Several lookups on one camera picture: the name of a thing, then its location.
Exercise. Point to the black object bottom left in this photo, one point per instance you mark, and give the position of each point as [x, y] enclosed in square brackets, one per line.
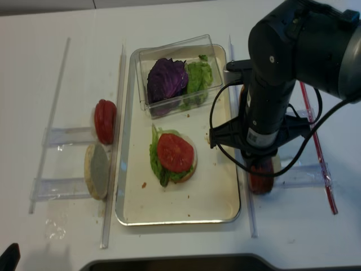
[10, 258]

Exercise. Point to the lettuce leaf on bun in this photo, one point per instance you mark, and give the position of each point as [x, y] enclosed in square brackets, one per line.
[160, 172]

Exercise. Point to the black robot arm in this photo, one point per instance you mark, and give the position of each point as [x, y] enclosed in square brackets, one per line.
[299, 41]

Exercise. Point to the stack of meat slices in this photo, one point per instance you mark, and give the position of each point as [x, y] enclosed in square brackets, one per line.
[263, 185]

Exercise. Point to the pale bun half upright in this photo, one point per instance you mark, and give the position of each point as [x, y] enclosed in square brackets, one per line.
[96, 171]

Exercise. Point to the purple cabbage leaf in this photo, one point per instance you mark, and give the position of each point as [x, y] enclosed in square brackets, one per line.
[167, 79]

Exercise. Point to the clear far left rail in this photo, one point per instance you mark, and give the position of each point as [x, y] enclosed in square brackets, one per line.
[45, 145]

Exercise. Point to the clear plastic box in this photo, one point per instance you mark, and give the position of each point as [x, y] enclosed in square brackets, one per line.
[188, 51]

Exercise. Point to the dark object bottom edge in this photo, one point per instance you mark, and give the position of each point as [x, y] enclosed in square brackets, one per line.
[235, 262]

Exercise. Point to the white metal baking tray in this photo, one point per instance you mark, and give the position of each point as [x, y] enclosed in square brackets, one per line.
[211, 195]

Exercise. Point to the tomato slice on bun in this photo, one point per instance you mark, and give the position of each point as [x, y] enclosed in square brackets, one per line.
[175, 153]

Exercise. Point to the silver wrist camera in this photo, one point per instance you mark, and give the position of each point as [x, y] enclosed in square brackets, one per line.
[239, 72]

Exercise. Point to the stack of tomato slices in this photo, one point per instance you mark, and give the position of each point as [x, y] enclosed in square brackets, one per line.
[104, 121]

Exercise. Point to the red plastic strip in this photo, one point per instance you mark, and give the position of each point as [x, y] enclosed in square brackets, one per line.
[325, 171]

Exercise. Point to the clear rail left of tray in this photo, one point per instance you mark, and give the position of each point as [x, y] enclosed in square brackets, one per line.
[113, 159]

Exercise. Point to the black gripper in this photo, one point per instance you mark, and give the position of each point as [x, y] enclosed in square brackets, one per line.
[252, 139]

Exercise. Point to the green lettuce in box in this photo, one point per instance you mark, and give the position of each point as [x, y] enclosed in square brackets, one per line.
[200, 77]

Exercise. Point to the bottom bun on tray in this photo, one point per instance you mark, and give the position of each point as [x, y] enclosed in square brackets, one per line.
[179, 178]

